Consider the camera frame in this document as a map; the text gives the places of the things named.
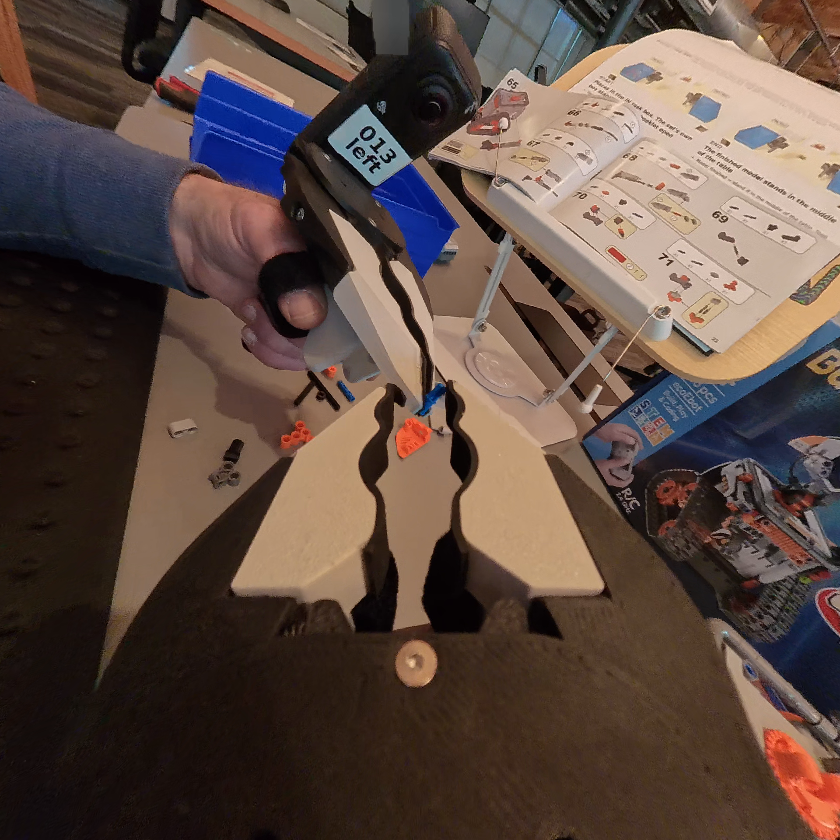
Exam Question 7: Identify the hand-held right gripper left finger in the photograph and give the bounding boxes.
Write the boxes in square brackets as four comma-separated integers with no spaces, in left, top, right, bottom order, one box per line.
[230,386,406,606]

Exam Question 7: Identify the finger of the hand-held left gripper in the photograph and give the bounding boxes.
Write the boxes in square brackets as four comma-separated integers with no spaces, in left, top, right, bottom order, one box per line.
[325,210,434,409]
[397,259,439,395]

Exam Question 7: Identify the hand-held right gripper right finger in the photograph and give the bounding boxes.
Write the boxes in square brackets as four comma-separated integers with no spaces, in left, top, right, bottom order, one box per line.
[448,381,606,606]

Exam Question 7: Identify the person's left forearm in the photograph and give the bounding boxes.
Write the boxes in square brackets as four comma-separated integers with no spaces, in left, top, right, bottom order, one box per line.
[0,82,221,296]

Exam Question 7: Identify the person's left hand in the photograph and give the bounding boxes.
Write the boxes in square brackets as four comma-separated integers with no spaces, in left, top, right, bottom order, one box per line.
[169,174,329,371]

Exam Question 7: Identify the black long axle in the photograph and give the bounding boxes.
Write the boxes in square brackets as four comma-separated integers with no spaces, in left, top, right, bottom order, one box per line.
[308,369,342,412]

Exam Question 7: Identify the white stand with wooden tray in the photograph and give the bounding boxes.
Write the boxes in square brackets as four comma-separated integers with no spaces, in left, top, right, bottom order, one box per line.
[430,29,840,447]

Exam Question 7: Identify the orange angled panel piece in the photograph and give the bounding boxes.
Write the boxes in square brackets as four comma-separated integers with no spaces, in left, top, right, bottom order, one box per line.
[395,418,434,460]

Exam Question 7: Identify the blue bin with white label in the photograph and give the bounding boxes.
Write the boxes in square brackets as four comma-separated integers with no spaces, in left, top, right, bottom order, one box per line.
[189,69,460,280]

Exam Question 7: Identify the blue printed cardboard box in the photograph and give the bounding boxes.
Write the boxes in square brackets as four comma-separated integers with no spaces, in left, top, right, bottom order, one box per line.
[581,322,840,723]

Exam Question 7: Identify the black office chair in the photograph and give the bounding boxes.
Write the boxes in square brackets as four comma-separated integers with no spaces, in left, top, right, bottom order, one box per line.
[121,0,201,85]

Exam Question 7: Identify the black studded foam mat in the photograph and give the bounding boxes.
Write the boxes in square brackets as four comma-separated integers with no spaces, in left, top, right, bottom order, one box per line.
[0,249,168,840]

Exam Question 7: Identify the white instruction booklet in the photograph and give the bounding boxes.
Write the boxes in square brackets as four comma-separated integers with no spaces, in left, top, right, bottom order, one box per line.
[428,31,840,355]

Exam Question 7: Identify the grey tracked toy robot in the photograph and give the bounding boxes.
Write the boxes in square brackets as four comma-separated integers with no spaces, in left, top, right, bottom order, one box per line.
[712,617,840,840]

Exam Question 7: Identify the white tethered cord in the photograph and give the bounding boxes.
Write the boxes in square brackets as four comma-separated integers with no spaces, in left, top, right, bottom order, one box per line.
[492,117,514,188]
[579,305,673,414]

